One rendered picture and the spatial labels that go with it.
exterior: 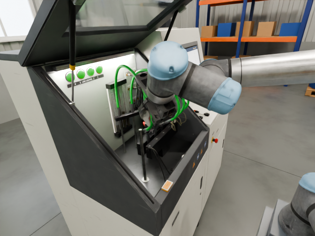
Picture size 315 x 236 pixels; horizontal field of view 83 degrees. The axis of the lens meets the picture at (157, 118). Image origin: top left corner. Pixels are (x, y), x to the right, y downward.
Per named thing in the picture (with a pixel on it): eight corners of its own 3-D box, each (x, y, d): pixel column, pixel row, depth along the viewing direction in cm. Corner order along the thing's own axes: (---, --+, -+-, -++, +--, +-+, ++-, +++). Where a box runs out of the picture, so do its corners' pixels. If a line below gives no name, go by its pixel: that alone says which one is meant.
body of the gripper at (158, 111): (153, 127, 57) (156, 114, 45) (141, 104, 59) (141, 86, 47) (174, 117, 58) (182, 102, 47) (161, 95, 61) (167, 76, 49)
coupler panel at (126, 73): (132, 111, 126) (126, 66, 112) (128, 110, 128) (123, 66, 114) (143, 104, 136) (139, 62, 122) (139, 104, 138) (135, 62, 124)
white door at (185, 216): (165, 303, 107) (161, 234, 76) (162, 300, 108) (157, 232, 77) (201, 214, 156) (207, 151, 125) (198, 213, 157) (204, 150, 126)
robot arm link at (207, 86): (239, 75, 42) (195, 56, 42) (248, 90, 32) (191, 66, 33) (221, 103, 46) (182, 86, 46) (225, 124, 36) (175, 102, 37)
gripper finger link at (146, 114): (142, 132, 64) (150, 121, 56) (135, 118, 66) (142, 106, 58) (149, 129, 66) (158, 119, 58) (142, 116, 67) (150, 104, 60)
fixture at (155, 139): (152, 169, 105) (151, 147, 98) (138, 163, 110) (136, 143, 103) (177, 139, 131) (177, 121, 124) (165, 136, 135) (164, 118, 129)
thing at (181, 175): (162, 230, 77) (161, 204, 70) (153, 224, 79) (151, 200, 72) (206, 151, 124) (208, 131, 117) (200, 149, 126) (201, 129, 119)
